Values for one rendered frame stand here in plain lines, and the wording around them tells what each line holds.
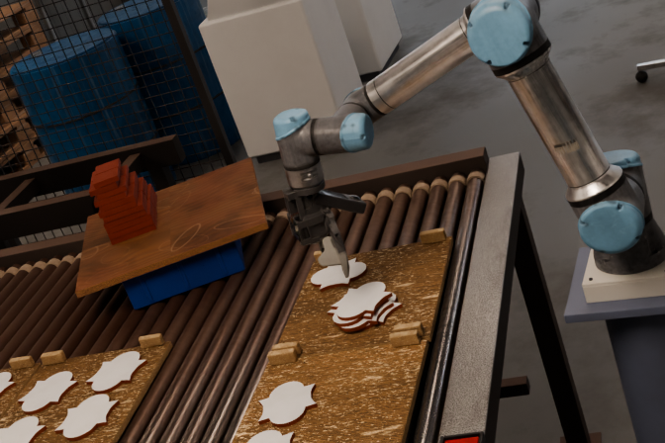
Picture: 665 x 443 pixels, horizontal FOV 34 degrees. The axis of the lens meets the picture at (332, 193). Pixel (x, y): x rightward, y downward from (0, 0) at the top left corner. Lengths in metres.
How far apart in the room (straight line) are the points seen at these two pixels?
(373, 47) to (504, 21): 4.87
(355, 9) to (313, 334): 4.55
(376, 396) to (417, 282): 0.40
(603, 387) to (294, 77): 2.94
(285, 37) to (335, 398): 3.86
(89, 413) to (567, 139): 1.14
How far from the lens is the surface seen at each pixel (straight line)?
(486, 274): 2.37
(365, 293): 2.32
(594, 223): 2.05
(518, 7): 1.93
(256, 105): 5.97
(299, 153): 2.15
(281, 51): 5.81
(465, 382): 2.05
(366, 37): 6.76
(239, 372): 2.33
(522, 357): 3.73
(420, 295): 2.33
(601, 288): 2.24
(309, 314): 2.40
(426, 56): 2.15
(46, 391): 2.56
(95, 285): 2.72
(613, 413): 3.40
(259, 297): 2.60
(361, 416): 2.02
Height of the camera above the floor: 2.06
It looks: 22 degrees down
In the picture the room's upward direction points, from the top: 20 degrees counter-clockwise
